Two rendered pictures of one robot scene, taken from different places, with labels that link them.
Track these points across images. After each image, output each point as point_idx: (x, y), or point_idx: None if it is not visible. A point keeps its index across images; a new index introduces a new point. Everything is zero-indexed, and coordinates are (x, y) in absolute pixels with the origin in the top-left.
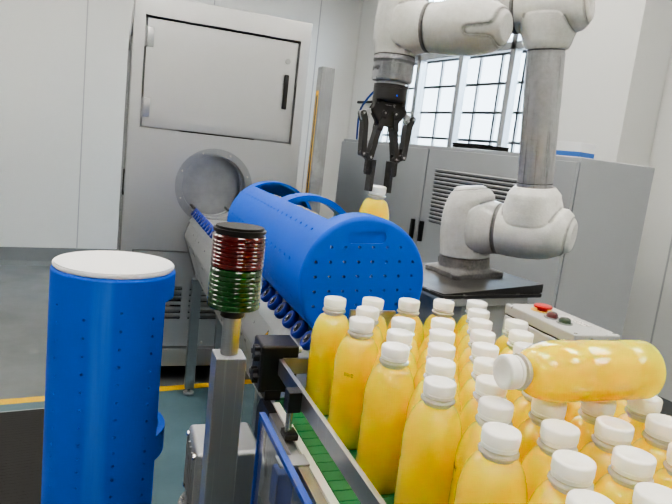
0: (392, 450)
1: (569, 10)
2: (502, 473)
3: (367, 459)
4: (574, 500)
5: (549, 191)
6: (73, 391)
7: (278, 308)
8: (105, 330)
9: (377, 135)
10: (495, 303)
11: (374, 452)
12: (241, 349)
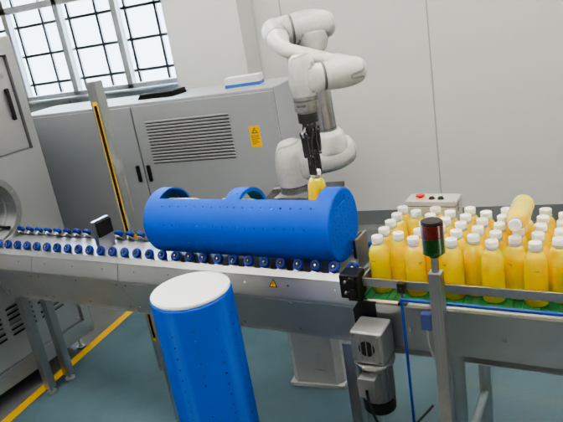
0: (464, 278)
1: (327, 28)
2: (543, 254)
3: None
4: None
5: (338, 130)
6: (222, 374)
7: (280, 263)
8: (229, 327)
9: (312, 143)
10: None
11: (460, 282)
12: None
